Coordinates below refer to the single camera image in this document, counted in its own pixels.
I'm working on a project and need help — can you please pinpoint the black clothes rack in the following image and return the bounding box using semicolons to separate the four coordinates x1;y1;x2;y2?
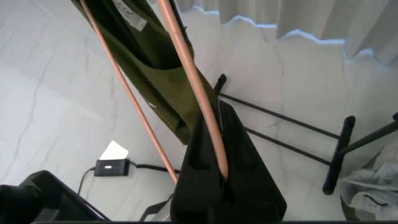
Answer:
213;73;398;196

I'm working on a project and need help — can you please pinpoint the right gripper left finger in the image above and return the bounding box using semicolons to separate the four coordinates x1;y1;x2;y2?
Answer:
170;110;224;222

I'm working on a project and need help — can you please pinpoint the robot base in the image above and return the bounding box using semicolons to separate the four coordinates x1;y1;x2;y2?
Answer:
0;170;109;222

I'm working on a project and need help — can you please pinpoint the black power adapter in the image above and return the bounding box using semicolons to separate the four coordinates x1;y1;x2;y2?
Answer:
94;158;131;177

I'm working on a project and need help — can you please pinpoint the pink clothes hanger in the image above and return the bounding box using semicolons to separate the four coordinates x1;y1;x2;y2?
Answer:
79;0;229;184

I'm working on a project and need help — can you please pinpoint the green printed t-shirt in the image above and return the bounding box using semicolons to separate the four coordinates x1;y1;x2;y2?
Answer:
70;0;220;146

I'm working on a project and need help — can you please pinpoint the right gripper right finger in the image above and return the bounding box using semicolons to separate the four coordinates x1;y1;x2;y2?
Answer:
217;100;287;222

